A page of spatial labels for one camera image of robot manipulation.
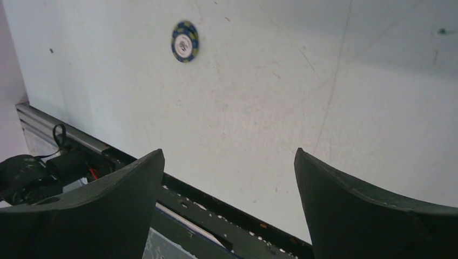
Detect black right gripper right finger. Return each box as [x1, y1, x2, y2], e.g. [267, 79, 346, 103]
[294, 148, 457, 258]

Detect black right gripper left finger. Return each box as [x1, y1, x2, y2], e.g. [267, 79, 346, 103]
[1, 149, 165, 258]

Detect dark blue fifty chip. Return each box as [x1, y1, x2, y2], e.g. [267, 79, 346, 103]
[171, 21, 199, 63]

